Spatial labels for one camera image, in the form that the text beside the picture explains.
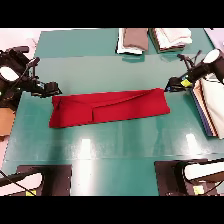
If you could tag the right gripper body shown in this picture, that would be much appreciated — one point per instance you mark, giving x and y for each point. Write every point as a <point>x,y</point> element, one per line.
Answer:
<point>176,84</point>

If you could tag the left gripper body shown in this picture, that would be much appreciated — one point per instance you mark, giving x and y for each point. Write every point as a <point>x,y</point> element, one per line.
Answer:
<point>52,89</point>

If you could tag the red garment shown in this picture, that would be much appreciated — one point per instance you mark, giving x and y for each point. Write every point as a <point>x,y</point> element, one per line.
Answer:
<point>110,106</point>

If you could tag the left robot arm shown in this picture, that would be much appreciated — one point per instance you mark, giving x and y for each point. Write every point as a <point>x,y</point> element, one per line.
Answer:
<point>13,63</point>

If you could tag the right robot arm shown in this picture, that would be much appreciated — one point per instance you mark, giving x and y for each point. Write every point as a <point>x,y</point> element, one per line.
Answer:
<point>213,61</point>

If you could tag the heap of clothes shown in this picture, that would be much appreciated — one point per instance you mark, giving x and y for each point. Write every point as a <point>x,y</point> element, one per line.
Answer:
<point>213,106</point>

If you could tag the cream garment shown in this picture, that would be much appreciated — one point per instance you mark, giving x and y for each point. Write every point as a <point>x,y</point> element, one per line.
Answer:
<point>173,35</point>

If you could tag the taupe garment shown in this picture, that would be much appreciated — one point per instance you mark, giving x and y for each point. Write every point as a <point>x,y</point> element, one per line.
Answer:
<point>136,38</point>

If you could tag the white garment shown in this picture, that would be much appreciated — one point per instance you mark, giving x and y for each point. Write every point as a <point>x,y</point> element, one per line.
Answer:
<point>124,49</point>

